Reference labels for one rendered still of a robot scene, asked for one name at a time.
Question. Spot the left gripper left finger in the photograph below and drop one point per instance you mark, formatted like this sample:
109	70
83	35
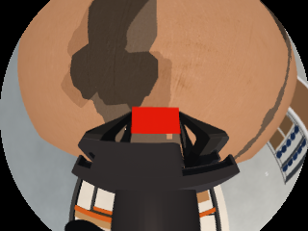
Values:
109	130

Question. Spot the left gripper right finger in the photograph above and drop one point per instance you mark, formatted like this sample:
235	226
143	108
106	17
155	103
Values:
209	139

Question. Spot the red block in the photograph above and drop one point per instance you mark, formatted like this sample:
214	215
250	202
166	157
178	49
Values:
155	120

